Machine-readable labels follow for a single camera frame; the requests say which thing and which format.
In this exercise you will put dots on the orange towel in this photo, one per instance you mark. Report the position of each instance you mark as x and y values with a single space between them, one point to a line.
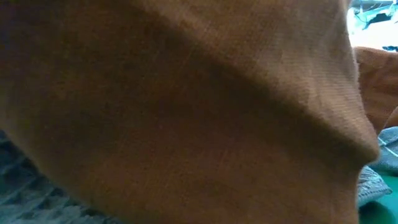
376 81
186 109

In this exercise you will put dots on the grey towel white checks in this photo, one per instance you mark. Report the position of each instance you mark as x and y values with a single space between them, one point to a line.
388 146

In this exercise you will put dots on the light grey waffle towel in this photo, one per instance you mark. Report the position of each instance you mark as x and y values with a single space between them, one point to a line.
25 199

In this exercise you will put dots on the green table mat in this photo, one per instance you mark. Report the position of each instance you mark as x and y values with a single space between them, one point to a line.
385 211

